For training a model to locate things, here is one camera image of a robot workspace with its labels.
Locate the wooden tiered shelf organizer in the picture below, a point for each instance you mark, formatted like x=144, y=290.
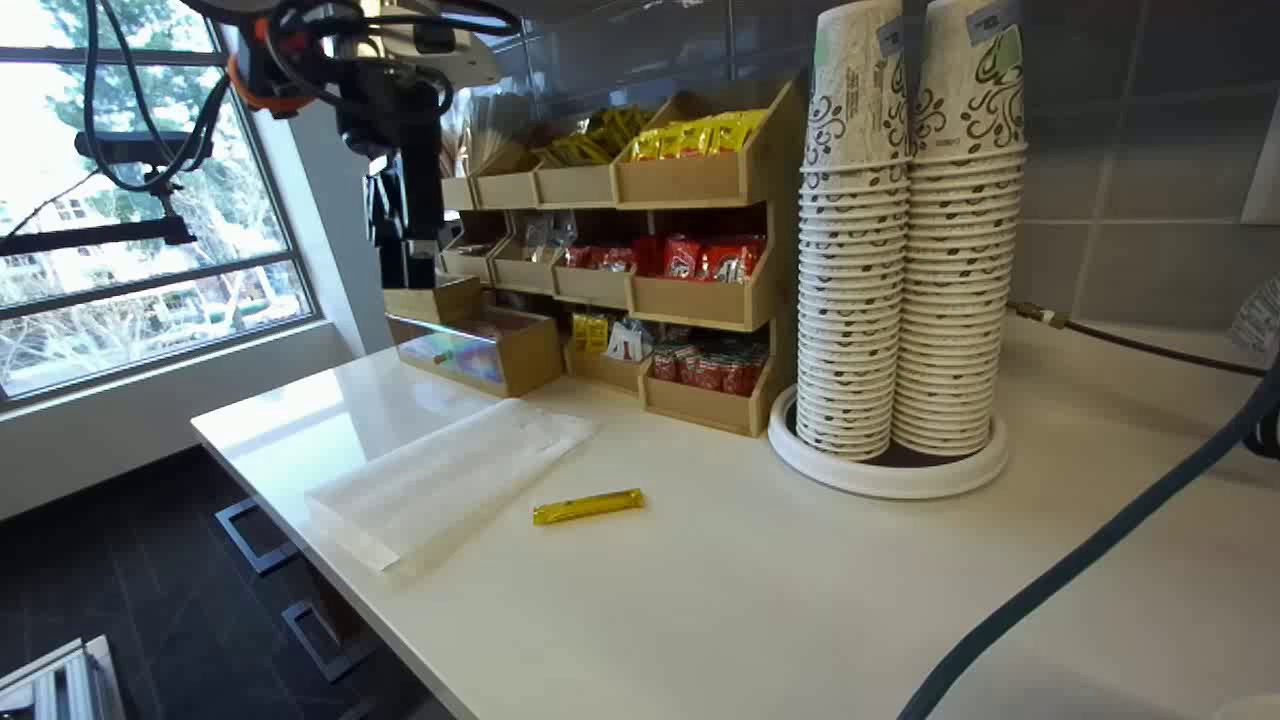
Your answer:
x=692, y=180

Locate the black camera stand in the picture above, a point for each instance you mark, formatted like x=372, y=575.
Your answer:
x=135, y=146

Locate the white round cup tray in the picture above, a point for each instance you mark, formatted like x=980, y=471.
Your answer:
x=883, y=482

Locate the patterned paper cup stack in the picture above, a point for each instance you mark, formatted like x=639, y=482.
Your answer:
x=854, y=264
x=960, y=264

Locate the open cardboard box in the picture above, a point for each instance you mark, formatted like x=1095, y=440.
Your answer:
x=524, y=348

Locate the black orange robot arm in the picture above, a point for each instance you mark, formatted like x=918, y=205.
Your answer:
x=274, y=55

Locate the white patterned object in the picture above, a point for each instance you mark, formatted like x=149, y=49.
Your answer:
x=1263, y=322

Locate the yellow tea packet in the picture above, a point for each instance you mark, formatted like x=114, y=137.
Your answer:
x=588, y=332

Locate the grey framed window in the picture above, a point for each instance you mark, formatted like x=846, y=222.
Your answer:
x=135, y=284

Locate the white tea packet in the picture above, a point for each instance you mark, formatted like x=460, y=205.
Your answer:
x=630, y=340

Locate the dark yellow sachet pile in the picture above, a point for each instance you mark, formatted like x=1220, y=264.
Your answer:
x=587, y=146

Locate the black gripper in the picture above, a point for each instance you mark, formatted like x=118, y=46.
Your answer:
x=385, y=105

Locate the clear plastic bag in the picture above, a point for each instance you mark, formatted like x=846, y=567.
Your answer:
x=443, y=484

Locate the white metal frame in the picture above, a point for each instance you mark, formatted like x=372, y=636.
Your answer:
x=54, y=685

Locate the multicoloured packets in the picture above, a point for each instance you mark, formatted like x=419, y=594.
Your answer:
x=453, y=357

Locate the yellow stick sachet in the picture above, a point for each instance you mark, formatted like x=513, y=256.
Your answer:
x=587, y=505

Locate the bright yellow packet pile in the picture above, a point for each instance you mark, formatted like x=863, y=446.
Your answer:
x=700, y=132

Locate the grey metal floor bracket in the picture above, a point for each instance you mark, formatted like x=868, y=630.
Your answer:
x=306, y=643
x=242, y=543

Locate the white sachet pile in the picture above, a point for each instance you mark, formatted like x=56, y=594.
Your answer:
x=541, y=237

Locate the red packet pile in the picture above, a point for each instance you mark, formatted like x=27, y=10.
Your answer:
x=604, y=256
x=713, y=256
x=707, y=369

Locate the small cardboard box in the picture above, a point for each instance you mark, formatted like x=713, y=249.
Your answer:
x=460, y=303

